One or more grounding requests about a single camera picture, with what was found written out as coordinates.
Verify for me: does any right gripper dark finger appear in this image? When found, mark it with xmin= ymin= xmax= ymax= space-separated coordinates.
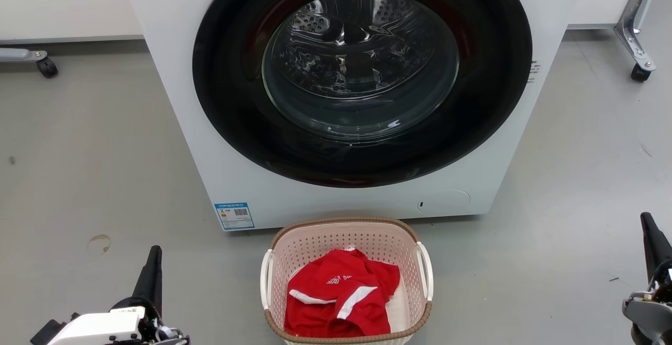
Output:
xmin=640 ymin=212 xmax=672 ymax=283

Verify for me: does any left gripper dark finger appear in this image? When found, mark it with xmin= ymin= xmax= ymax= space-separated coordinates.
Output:
xmin=131 ymin=245 xmax=163 ymax=317

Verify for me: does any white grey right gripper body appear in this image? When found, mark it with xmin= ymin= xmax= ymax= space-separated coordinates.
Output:
xmin=622 ymin=262 xmax=672 ymax=345

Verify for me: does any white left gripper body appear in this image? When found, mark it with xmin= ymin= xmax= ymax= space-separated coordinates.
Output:
xmin=30 ymin=297 xmax=191 ymax=345

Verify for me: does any beige perforated laundry basket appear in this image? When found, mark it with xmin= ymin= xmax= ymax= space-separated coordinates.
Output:
xmin=260 ymin=217 xmax=434 ymax=345

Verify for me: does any blue energy label sticker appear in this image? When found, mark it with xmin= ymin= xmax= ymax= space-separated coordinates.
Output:
xmin=214 ymin=202 xmax=255 ymax=231

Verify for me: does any white front-load washing machine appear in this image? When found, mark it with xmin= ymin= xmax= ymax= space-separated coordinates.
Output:
xmin=118 ymin=0 xmax=586 ymax=232

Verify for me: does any red shirt with white stripes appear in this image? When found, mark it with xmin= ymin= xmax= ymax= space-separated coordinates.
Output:
xmin=283 ymin=247 xmax=401 ymax=338

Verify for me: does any round black glass washer door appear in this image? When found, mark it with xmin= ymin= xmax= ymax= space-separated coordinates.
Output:
xmin=192 ymin=0 xmax=533 ymax=188

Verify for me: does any oval white filter cover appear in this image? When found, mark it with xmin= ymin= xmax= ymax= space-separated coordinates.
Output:
xmin=417 ymin=190 xmax=471 ymax=216

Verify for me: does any grey metal stand leg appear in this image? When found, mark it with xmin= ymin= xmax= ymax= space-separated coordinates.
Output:
xmin=0 ymin=47 xmax=48 ymax=63
xmin=613 ymin=0 xmax=664 ymax=72

